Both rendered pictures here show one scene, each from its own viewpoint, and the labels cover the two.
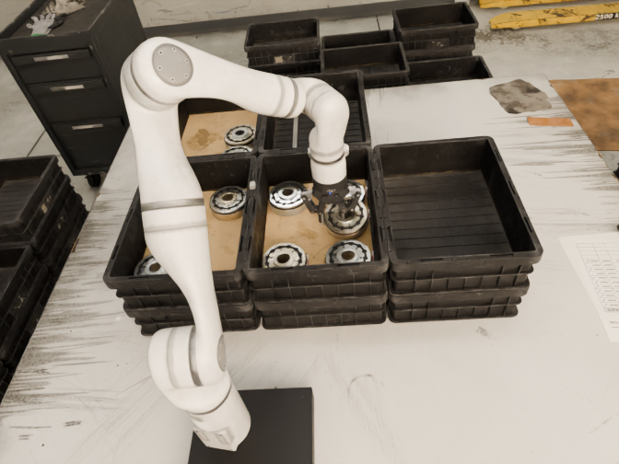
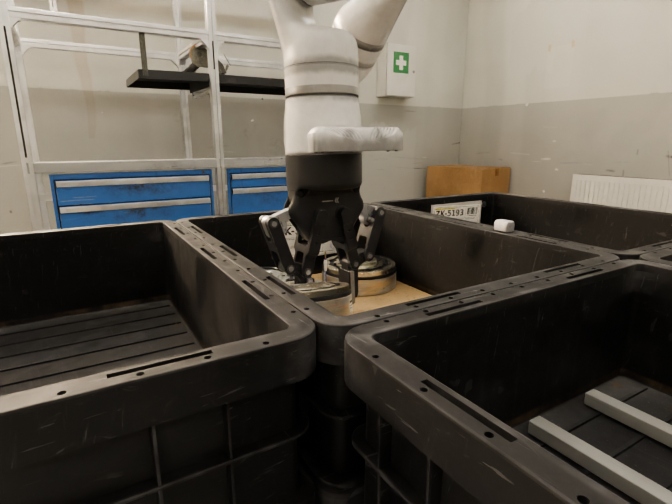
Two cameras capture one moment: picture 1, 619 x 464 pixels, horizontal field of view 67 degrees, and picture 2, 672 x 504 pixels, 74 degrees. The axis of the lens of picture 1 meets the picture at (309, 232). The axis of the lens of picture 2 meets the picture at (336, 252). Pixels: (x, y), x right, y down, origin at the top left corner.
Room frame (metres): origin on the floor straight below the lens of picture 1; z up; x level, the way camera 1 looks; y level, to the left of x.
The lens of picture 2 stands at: (1.14, -0.32, 1.03)
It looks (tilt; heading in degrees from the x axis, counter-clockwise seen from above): 14 degrees down; 143
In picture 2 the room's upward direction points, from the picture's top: straight up
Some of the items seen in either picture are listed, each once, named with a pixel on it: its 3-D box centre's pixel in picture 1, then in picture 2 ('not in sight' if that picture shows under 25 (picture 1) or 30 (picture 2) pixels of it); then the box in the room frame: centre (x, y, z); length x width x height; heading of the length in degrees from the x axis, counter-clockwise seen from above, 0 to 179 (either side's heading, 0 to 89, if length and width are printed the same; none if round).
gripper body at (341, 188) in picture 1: (330, 186); (324, 194); (0.78, -0.06, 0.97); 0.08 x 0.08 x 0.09
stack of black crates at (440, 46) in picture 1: (430, 56); not in sight; (2.43, -0.82, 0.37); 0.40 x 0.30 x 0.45; 84
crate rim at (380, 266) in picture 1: (315, 205); (356, 245); (0.79, -0.02, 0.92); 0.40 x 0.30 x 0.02; 173
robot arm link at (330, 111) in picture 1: (327, 124); (311, 12); (0.77, -0.06, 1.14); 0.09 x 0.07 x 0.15; 25
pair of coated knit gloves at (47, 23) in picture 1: (40, 24); not in sight; (2.32, 1.09, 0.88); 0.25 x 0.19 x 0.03; 174
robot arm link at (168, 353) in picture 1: (191, 368); not in sight; (0.38, 0.22, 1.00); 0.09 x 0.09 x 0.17; 87
